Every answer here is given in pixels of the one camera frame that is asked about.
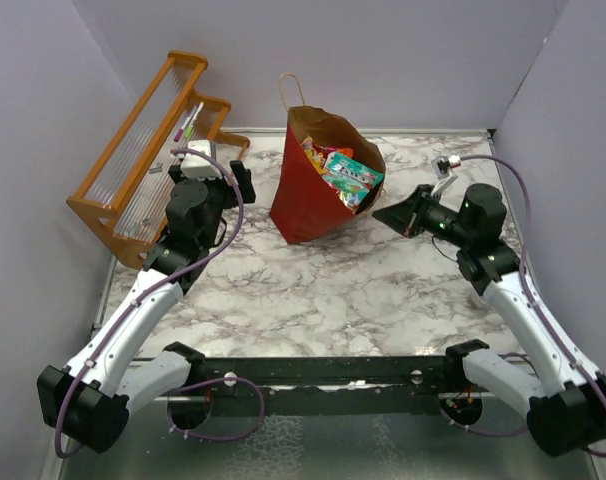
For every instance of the orange wooden rack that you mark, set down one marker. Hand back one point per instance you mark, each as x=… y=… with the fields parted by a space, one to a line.
x=122 y=200

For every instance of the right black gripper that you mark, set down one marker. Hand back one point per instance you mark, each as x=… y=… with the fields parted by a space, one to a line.
x=407 y=216

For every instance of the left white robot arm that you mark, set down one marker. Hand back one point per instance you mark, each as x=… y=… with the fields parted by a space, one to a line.
x=91 y=398

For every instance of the pink marker pen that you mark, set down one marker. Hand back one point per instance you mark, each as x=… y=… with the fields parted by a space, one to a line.
x=182 y=128

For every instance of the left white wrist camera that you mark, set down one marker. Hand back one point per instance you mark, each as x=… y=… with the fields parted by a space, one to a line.
x=195 y=166

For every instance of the teal Fox's mint candy bag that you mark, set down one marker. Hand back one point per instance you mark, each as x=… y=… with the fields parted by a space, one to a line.
x=352 y=181

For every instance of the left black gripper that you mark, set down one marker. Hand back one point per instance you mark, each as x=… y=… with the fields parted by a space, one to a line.
x=243 y=176

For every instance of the green marker pen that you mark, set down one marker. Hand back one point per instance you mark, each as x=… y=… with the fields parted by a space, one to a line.
x=192 y=120

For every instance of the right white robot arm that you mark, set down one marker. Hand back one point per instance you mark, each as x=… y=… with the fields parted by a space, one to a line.
x=564 y=401

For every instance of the red paper bag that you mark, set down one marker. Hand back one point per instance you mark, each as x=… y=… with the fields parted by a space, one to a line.
x=306 y=207

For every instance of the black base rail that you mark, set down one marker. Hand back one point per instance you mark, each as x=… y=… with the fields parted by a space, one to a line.
x=329 y=386

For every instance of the orange pink snack packet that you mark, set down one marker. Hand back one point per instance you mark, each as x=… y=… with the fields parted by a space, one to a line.
x=318 y=154

